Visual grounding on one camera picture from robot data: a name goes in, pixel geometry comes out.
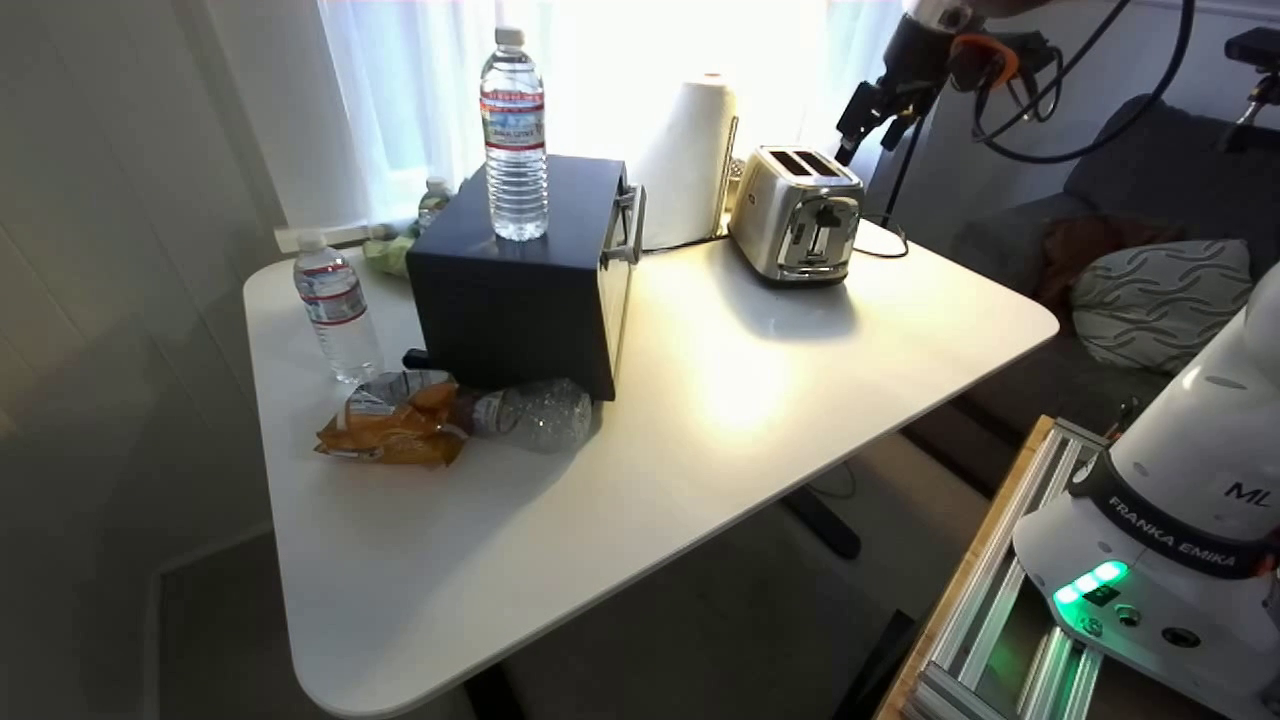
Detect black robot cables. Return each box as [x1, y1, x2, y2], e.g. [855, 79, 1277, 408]
[974, 0, 1199, 170]

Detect grey sofa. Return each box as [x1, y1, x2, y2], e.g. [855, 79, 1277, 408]
[905, 94, 1280, 500]

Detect small clear water bottle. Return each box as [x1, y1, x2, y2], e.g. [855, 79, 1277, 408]
[292, 236, 379, 384]

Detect green plastic item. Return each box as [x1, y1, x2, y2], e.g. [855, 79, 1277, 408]
[363, 236, 411, 279]

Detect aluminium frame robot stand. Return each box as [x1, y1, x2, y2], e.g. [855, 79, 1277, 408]
[873, 412, 1231, 720]

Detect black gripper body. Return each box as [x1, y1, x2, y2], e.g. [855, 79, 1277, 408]
[853, 14, 1021, 128]

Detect black toaster oven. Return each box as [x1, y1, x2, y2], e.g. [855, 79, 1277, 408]
[409, 156, 645, 402]

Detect orange snack bag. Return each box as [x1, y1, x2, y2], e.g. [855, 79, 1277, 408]
[315, 384, 468, 468]

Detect white paper towel roll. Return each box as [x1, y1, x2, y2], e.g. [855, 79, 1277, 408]
[635, 77, 735, 247]

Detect silver two-slot toaster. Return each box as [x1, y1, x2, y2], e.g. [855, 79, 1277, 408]
[730, 149, 864, 283]

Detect black toaster power cable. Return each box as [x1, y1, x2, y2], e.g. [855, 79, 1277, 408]
[635, 222, 913, 266]

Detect crumpled clear plastic bag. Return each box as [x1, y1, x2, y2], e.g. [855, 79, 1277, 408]
[472, 379, 596, 454]

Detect striped white cushion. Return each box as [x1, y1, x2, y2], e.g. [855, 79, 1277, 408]
[1072, 242, 1254, 373]

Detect white sheer curtain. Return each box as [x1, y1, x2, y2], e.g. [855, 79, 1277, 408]
[315, 0, 901, 217]

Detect black table leg base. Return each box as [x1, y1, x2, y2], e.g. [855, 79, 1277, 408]
[786, 489, 859, 562]

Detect tall clear water bottle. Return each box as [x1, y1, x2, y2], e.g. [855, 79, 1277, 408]
[481, 30, 548, 243]

